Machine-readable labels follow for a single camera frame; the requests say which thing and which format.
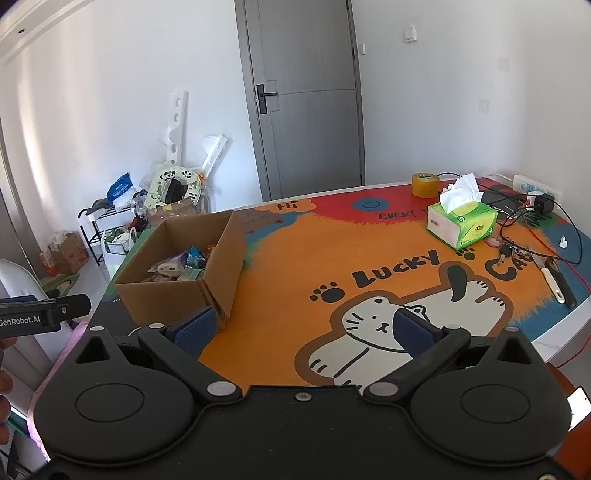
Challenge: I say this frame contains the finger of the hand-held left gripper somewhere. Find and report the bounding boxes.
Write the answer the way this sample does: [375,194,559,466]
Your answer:
[55,294,92,320]

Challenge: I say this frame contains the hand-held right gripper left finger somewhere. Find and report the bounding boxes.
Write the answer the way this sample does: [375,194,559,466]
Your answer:
[74,305,243,400]

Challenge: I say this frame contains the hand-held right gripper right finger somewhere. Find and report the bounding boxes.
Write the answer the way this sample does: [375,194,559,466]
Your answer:
[364,307,533,401]

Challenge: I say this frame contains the person's left hand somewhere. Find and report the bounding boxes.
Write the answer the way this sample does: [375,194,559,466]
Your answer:
[0,337,16,425]

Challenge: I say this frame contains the green floor mat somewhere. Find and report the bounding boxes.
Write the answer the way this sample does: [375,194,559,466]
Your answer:
[39,273,81,299]

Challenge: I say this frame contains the pink blanket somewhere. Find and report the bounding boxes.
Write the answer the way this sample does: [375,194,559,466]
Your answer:
[23,320,91,462]

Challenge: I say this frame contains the white cabinet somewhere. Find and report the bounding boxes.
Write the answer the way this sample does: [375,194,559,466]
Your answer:
[0,258,52,370]

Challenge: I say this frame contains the small brown cardboard box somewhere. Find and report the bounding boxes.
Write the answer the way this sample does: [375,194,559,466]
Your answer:
[39,232,90,278]

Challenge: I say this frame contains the black shoe rack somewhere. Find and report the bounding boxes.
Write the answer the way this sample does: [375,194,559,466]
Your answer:
[78,203,139,268]

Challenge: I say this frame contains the brown printed shipping box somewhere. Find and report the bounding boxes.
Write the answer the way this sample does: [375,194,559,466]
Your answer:
[148,198,204,227]

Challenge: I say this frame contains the green tissue box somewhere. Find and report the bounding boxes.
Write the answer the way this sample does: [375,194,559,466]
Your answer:
[427,172,498,251]

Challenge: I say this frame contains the blue plastic bag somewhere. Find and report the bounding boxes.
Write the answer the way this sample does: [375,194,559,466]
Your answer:
[107,172,135,204]

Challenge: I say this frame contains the bunch of keys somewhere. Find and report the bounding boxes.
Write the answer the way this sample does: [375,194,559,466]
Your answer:
[487,236,534,268]

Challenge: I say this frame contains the panda print toilet seat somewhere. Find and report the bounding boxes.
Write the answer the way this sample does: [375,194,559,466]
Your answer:
[144,164,204,211]

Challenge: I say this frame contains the yellow tape roll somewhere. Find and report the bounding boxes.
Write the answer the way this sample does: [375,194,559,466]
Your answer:
[411,172,440,198]

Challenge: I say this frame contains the orange stool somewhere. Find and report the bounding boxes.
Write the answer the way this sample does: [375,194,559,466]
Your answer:
[549,369,591,480]

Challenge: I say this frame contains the black flat device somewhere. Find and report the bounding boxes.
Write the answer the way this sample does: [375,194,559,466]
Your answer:
[480,182,527,216]

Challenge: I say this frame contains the short white foam board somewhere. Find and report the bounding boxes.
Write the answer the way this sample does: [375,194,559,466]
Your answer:
[199,135,230,178]

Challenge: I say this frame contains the smartphone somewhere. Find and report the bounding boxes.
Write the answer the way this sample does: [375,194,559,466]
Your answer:
[566,387,591,433]

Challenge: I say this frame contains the black charger adapter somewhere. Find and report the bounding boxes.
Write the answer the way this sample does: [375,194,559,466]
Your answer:
[526,191,555,213]

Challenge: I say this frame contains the white power strip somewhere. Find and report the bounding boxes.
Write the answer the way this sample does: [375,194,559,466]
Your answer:
[513,174,562,200]

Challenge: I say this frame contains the tall white foam board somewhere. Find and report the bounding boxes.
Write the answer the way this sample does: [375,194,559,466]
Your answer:
[158,91,190,167]

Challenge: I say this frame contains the grey door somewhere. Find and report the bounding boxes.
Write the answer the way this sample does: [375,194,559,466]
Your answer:
[235,0,365,202]

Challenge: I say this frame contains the white handled tool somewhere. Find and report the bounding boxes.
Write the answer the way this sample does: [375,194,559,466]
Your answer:
[538,265,567,304]

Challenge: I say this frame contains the black handled tool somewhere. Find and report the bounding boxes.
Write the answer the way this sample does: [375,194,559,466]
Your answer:
[547,256,578,309]

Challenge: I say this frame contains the black cable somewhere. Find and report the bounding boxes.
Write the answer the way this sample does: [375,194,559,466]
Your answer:
[436,172,584,267]

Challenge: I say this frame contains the black door handle lock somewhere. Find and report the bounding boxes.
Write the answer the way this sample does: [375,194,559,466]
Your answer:
[256,84,279,114]

